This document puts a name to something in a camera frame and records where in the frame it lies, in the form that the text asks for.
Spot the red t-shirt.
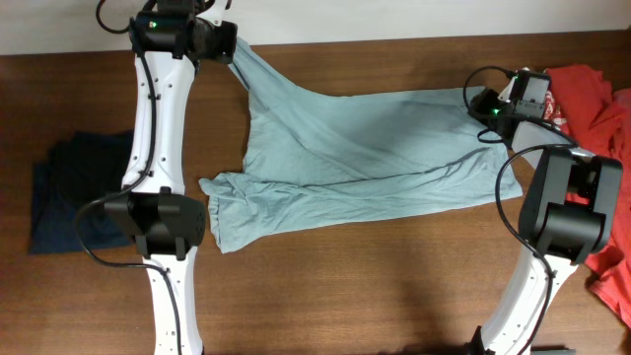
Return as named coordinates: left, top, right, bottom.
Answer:
left=546, top=64, right=630, bottom=324

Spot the folded dark navy garment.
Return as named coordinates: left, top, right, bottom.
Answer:
left=29, top=130, right=133, bottom=254

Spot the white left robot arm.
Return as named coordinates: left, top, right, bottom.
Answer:
left=104, top=0, right=238, bottom=354

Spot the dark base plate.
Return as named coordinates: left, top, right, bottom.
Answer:
left=530, top=348, right=577, bottom=355

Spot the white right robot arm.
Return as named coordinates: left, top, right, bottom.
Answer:
left=464, top=69, right=623, bottom=355

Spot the light blue t-shirt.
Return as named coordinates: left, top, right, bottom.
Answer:
left=199, top=40, right=523, bottom=253

